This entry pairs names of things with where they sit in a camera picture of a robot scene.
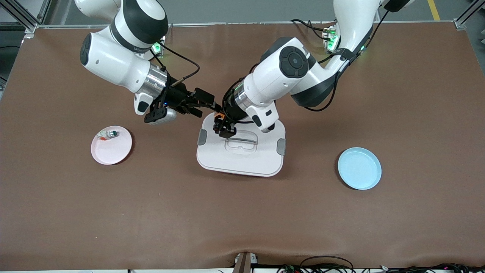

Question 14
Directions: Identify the light blue plate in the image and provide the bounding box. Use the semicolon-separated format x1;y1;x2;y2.
338;147;382;190

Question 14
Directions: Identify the brown camera mount bracket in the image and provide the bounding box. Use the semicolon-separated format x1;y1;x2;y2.
232;251;259;273

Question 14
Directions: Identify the white lidded box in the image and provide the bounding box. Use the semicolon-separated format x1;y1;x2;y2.
196;112;286;177

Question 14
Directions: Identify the black cable bundle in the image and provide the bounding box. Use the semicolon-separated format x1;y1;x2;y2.
277;256;485;273

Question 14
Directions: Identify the black left base cable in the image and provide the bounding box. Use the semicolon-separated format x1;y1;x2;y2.
291;19;331;40

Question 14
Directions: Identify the silver table edge rail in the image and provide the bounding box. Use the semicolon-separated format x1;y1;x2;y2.
23;21;455;30

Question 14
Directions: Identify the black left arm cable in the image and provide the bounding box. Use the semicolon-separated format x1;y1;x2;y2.
222;9;391;125

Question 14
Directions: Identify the aluminium frame post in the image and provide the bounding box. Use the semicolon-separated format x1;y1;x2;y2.
0;0;52;34
454;0;485;30

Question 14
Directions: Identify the pink plate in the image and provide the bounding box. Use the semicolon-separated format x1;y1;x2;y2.
91;126;133;165

